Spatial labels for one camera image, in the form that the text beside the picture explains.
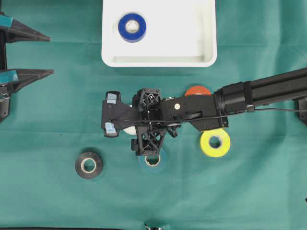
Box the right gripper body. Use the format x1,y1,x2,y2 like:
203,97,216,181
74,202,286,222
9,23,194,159
138,98,181,138

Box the black tape roll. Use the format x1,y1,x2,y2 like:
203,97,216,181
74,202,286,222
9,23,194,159
75,151,103,180

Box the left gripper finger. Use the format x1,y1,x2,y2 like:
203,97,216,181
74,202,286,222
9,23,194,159
0,69,54,93
0,14,51,43

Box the blue tape roll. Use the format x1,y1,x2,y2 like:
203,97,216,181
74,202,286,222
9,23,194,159
118,13,147,43

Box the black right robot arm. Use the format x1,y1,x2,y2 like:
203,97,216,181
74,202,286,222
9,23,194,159
131,69,307,156

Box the white plastic tray case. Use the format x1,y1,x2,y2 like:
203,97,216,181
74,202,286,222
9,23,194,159
101,0,217,67

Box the white tape roll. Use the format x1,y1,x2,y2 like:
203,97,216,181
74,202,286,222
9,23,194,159
122,104,137,136

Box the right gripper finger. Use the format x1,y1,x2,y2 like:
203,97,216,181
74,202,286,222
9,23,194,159
131,126,166,156
132,88,161,112

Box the red tape roll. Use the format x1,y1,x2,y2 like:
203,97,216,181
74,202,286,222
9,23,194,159
185,86,212,96

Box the yellow tape roll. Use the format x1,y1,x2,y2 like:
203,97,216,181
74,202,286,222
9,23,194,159
200,128,231,158

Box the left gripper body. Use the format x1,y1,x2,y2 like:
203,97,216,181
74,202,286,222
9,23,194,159
0,32,10,122

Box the green table cloth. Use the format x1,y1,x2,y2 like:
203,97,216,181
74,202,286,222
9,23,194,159
0,0,307,230

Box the teal green tape roll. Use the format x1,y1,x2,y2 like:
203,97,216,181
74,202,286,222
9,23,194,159
138,148,167,174

